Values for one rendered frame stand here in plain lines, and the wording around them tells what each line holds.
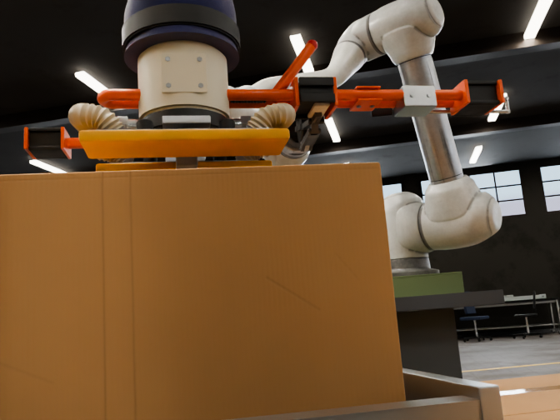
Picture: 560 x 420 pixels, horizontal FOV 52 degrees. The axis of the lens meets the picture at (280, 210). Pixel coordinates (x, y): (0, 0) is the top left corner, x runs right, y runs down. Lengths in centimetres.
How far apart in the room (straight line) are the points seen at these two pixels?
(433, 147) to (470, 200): 19
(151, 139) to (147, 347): 33
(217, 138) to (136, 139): 13
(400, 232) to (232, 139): 99
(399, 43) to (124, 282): 116
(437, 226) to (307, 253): 95
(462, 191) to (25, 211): 124
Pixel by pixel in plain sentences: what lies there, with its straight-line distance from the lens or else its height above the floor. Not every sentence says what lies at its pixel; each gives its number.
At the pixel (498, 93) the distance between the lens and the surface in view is 128.
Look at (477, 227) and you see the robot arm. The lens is 175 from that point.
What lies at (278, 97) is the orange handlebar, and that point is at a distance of 112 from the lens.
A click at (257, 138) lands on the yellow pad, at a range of 96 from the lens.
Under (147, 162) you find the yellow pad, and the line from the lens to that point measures 115.
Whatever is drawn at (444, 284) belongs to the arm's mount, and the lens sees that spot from 177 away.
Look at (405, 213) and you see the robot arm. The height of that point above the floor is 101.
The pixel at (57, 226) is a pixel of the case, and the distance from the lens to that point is 89.
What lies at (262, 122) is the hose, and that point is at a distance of 100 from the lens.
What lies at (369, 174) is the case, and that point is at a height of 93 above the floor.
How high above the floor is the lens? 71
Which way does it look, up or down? 11 degrees up
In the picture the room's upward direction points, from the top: 4 degrees counter-clockwise
